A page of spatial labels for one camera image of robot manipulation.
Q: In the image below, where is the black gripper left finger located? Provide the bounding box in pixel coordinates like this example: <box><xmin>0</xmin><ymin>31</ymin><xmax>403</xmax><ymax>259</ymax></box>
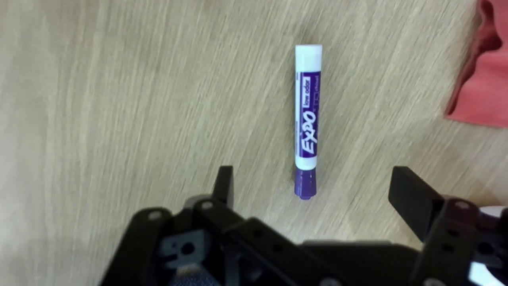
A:
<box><xmin>211</xmin><ymin>163</ymin><xmax>235</xmax><ymax>209</ymax></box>

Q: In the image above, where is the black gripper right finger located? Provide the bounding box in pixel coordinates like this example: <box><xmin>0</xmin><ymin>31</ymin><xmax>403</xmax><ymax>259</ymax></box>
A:
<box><xmin>387</xmin><ymin>165</ymin><xmax>447</xmax><ymax>243</ymax></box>

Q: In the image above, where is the purple Expo dry-erase marker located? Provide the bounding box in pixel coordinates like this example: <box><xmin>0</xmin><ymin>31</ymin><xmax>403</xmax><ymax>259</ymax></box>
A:
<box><xmin>292</xmin><ymin>42</ymin><xmax>325</xmax><ymax>201</ymax></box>

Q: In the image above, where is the orange cloth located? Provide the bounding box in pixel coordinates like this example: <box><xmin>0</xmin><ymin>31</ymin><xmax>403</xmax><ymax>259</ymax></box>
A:
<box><xmin>443</xmin><ymin>0</ymin><xmax>508</xmax><ymax>128</ymax></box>

